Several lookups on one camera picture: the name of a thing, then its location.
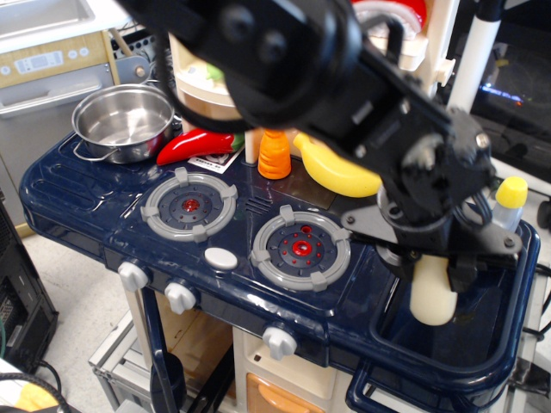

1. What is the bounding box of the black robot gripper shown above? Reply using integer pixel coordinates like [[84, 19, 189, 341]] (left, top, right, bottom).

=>
[[341, 108, 522, 293]]

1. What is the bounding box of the cream toy detergent bottle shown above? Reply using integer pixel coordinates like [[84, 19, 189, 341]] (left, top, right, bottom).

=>
[[410, 255, 457, 326]]

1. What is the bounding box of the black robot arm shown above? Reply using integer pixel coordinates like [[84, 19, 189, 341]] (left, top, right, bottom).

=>
[[123, 1, 522, 292]]

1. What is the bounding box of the navy toy sink basin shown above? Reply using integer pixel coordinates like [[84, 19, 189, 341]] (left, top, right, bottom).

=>
[[373, 222, 540, 386]]

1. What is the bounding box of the grey toy faucet yellow cap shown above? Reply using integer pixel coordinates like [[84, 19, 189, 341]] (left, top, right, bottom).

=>
[[492, 176, 529, 232]]

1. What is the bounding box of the right grey stove burner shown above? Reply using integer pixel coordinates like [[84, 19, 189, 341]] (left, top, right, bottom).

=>
[[250, 205, 351, 293]]

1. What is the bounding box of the grey stove burner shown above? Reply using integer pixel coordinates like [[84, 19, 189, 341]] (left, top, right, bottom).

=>
[[140, 167, 238, 243], [250, 205, 351, 293]]

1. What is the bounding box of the yellow toy banana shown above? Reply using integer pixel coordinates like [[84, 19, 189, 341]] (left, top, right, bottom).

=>
[[294, 133, 382, 198]]

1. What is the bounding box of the navy toy kitchen counter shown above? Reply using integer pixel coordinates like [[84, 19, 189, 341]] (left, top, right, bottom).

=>
[[20, 136, 540, 412]]

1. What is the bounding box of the right grey stove knob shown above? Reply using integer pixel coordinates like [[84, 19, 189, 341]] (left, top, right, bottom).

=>
[[263, 327, 297, 361]]

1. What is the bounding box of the grey stove knob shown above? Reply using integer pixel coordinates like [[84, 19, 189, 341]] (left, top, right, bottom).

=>
[[164, 282, 196, 315], [263, 327, 297, 361], [117, 262, 149, 293]]

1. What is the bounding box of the orange toy carrot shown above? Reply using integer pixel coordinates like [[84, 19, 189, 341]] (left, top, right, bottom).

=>
[[257, 129, 292, 180]]

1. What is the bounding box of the orange toy drawer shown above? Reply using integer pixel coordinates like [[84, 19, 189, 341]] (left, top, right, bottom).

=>
[[246, 373, 328, 413]]

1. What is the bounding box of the grey oval button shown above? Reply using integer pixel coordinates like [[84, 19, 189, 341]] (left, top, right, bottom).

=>
[[204, 247, 238, 270]]

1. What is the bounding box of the left grey stove burner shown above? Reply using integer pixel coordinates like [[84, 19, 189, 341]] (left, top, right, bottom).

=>
[[140, 167, 238, 243]]

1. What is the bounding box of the middle grey stove knob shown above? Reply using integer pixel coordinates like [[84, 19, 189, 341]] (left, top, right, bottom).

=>
[[164, 282, 196, 315]]

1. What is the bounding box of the red white toy sushi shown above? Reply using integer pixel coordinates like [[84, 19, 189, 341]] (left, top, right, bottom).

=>
[[351, 0, 427, 40]]

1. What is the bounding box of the red toy chili pepper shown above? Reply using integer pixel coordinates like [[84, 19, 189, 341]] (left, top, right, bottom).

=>
[[156, 128, 245, 166]]

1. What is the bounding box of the green toy pear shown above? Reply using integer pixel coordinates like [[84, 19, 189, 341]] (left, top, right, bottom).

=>
[[206, 64, 225, 82]]

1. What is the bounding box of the cream toy kitchen shelf unit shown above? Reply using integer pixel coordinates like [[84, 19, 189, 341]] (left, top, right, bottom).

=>
[[167, 0, 460, 164]]

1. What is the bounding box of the left grey stove knob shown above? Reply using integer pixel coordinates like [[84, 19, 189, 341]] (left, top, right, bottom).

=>
[[117, 262, 149, 293]]

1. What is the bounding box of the steel toy pot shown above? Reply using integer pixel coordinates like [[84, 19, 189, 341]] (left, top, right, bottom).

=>
[[71, 84, 175, 164]]

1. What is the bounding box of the black computer case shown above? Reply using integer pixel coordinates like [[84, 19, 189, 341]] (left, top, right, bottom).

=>
[[1, 207, 59, 373]]

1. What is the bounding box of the yellow sponge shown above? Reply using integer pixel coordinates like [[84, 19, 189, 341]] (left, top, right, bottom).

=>
[[15, 383, 59, 412]]

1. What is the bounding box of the white stand frame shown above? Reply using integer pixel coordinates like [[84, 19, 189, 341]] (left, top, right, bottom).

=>
[[443, 0, 551, 194]]

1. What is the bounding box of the navy oven door handle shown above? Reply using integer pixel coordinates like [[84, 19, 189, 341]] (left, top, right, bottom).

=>
[[142, 287, 187, 413]]

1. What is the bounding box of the aluminium frame cart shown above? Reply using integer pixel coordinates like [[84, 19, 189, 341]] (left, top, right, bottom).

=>
[[88, 309, 236, 413]]

